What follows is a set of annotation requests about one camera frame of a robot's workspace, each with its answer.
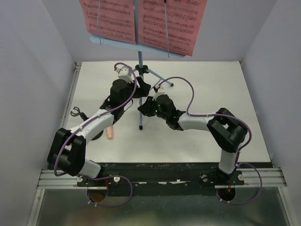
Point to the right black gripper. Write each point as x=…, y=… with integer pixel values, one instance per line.
x=145, y=108

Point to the left aluminium edge rail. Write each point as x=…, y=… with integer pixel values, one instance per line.
x=67, y=110

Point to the left pink sheet music page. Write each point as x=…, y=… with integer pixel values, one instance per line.
x=112, y=19

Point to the right pink sheet music page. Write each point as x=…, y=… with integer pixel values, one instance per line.
x=170, y=25

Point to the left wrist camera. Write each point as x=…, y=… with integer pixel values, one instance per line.
x=124, y=74

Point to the pink sheet music page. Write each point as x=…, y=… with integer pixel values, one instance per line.
x=112, y=19
x=170, y=25

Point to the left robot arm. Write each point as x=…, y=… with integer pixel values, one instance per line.
x=68, y=150

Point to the black microphone stand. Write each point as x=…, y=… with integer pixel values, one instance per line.
x=77, y=112

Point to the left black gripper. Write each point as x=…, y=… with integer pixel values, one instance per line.
x=144, y=90

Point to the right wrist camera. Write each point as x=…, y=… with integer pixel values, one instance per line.
x=159, y=90

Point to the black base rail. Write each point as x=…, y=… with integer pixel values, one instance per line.
x=161, y=179

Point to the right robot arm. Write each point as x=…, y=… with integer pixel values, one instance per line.
x=228, y=131

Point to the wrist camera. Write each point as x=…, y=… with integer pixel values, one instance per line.
x=159, y=90
x=124, y=74

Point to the metal front plate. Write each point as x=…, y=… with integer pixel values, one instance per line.
x=72, y=208

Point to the pink microphone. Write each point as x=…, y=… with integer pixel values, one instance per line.
x=110, y=132

